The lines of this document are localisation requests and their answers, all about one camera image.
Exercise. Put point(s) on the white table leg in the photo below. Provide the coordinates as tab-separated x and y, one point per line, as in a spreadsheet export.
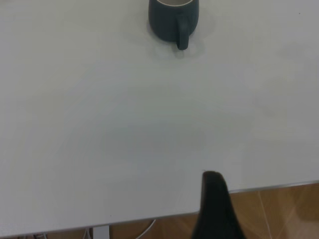
101	232

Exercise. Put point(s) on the dark grey ceramic mug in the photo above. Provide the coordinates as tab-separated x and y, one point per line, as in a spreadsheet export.
167	22

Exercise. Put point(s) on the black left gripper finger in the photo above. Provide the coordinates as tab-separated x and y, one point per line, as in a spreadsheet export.
214	214

